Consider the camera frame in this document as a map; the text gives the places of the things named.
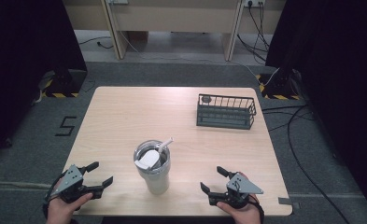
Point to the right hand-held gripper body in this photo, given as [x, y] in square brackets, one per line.
[240, 185]

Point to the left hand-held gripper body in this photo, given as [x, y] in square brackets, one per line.
[70, 182]

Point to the white tumbler cup with lid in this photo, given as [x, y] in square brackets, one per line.
[153, 174]

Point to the person's right hand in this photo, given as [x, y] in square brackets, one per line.
[243, 214]

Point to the person's left hand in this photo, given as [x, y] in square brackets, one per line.
[61, 211]

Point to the grey tape strip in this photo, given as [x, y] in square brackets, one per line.
[288, 201]

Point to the white straw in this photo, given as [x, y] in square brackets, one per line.
[166, 144]

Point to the small grey round object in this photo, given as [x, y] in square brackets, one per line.
[206, 99]

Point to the black stand base striped tape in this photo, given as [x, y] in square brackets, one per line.
[67, 82]
[279, 87]

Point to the black curtain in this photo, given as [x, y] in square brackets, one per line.
[22, 62]
[336, 77]

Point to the beige wooden desk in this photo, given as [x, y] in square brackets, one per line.
[175, 18]

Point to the white wall socket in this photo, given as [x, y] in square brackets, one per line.
[254, 2]

